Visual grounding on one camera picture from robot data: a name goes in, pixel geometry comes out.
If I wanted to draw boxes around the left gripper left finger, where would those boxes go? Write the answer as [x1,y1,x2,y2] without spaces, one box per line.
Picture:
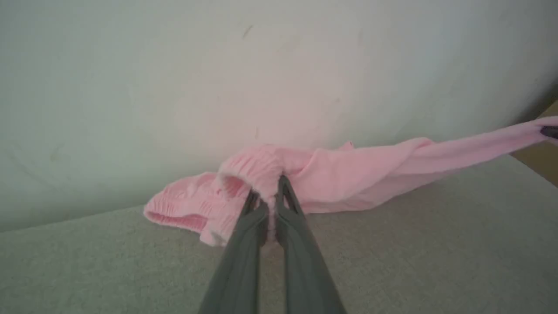
[197,189,269,314]

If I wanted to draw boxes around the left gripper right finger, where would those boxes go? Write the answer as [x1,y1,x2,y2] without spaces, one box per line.
[276,174,348,314]

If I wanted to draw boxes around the pink cloth garment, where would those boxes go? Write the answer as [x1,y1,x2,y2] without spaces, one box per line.
[143,115,558,248]

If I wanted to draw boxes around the grey fabric sofa cushion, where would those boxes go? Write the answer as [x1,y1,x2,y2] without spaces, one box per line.
[0,154,558,314]

